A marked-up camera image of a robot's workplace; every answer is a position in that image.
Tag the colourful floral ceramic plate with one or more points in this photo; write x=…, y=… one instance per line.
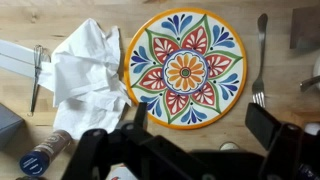
x=185, y=71

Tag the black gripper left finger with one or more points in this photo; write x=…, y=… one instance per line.
x=140, y=115

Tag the metal spoon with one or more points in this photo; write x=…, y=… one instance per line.
x=308, y=82

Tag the white ceramic utensil holder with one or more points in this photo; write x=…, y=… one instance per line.
x=121, y=174

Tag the crumpled white paper towel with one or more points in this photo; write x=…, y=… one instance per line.
x=83, y=66

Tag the grey tissue box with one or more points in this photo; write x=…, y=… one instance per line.
x=8, y=125

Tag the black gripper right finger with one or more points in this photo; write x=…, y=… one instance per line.
x=263, y=126

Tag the spice bottle blue cap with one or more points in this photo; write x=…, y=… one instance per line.
x=43, y=151

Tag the metal fork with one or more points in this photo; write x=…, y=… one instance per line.
x=261, y=40

